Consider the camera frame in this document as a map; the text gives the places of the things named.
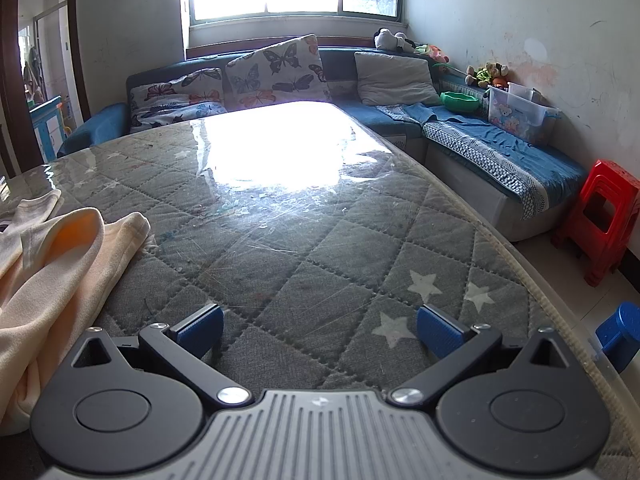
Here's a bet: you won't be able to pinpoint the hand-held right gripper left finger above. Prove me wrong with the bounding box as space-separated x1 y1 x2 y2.
70 304 253 407

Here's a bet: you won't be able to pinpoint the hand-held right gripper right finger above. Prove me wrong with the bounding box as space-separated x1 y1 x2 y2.
387 304 573 406

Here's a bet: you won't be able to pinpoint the cream cotton garment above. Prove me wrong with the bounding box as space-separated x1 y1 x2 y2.
0 195 152 438

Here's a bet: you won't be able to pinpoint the blue plastic stool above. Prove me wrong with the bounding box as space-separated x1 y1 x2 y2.
595 302 640 374

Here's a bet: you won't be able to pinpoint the blue patterned sofa cover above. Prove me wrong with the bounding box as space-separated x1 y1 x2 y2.
377 102 588 219

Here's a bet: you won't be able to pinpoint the red plastic stool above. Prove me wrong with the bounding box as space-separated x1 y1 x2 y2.
551 159 640 288

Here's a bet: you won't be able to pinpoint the clear plastic storage box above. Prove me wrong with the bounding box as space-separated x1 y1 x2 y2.
487 83 560 146

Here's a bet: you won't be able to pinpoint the flat butterfly print pillow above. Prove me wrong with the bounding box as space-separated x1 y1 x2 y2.
129 67 228 134

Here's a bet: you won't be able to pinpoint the green plastic basin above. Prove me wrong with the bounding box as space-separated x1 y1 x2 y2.
440 91 481 114

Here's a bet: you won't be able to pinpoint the blue painted cabinet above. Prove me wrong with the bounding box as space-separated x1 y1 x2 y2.
29 96 64 162

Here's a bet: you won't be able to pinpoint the grey plain pillow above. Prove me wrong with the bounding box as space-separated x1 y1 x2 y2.
354 51 442 107

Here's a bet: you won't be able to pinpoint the brown plush toys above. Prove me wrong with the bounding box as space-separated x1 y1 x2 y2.
465 62 512 91

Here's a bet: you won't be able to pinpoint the plump butterfly print pillow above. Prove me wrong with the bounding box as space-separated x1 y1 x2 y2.
225 34 332 113

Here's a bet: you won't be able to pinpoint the pink and green plush toys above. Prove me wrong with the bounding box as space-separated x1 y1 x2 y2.
415 42 449 67

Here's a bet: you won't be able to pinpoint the blue corner sofa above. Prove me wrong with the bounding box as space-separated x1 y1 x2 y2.
57 45 588 242

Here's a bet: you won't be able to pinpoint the panda plush toy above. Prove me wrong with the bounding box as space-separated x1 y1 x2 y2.
374 27 416 52

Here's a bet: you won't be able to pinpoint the dark wooden door frame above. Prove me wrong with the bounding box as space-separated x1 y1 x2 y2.
0 0 92 177

